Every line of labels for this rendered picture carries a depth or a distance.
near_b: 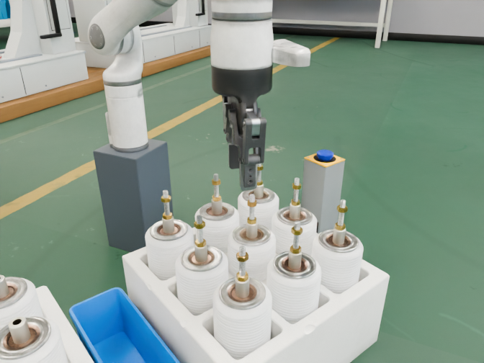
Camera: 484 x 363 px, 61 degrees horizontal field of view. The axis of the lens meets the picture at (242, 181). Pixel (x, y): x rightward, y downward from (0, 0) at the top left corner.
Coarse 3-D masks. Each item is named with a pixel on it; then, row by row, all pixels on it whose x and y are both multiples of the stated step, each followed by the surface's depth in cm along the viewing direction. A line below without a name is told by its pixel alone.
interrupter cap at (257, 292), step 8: (232, 280) 69; (256, 280) 69; (224, 288) 67; (232, 288) 67; (256, 288) 67; (264, 288) 67; (224, 296) 65; (232, 296) 66; (248, 296) 66; (256, 296) 65; (264, 296) 65; (224, 304) 64; (232, 304) 64; (240, 304) 64; (248, 304) 64; (256, 304) 64
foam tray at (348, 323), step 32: (128, 256) 87; (128, 288) 90; (160, 288) 78; (320, 288) 78; (352, 288) 78; (384, 288) 82; (160, 320) 78; (192, 320) 71; (320, 320) 71; (352, 320) 78; (192, 352) 70; (224, 352) 65; (256, 352) 65; (288, 352) 67; (320, 352) 74; (352, 352) 83
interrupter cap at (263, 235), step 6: (240, 228) 83; (258, 228) 83; (264, 228) 83; (234, 234) 81; (240, 234) 81; (258, 234) 82; (264, 234) 81; (270, 234) 81; (240, 240) 79; (246, 240) 79; (252, 240) 79; (258, 240) 79; (264, 240) 79
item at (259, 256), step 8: (232, 232) 82; (232, 240) 80; (272, 240) 80; (232, 248) 79; (248, 248) 78; (256, 248) 78; (264, 248) 78; (272, 248) 80; (232, 256) 80; (248, 256) 78; (256, 256) 78; (264, 256) 79; (272, 256) 81; (232, 264) 81; (248, 264) 79; (256, 264) 79; (264, 264) 80; (232, 272) 82; (248, 272) 80; (256, 272) 80; (264, 272) 80
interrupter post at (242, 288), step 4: (236, 280) 65; (248, 280) 65; (236, 284) 65; (240, 284) 64; (244, 284) 64; (248, 284) 65; (236, 288) 65; (240, 288) 65; (244, 288) 65; (248, 288) 65; (236, 292) 66; (240, 292) 65; (244, 292) 65; (248, 292) 66; (240, 296) 65; (244, 296) 65
